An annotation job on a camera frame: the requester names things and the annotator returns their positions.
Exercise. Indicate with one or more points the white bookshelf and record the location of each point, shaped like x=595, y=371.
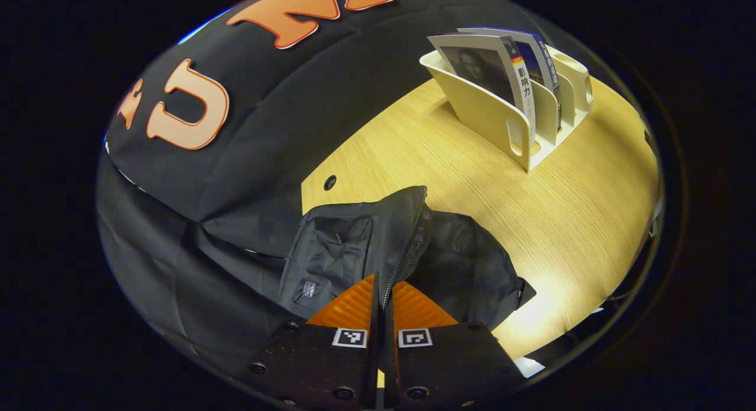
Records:
x=490, y=116

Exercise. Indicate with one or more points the black schoolbag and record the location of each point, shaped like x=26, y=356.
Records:
x=466, y=263

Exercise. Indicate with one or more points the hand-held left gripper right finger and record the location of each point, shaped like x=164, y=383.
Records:
x=449, y=364

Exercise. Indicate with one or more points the blue cover book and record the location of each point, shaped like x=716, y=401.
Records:
x=540, y=59

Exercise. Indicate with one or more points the grey portrait cover book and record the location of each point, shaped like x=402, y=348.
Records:
x=478, y=65

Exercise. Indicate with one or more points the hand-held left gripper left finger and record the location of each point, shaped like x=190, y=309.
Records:
x=313, y=364

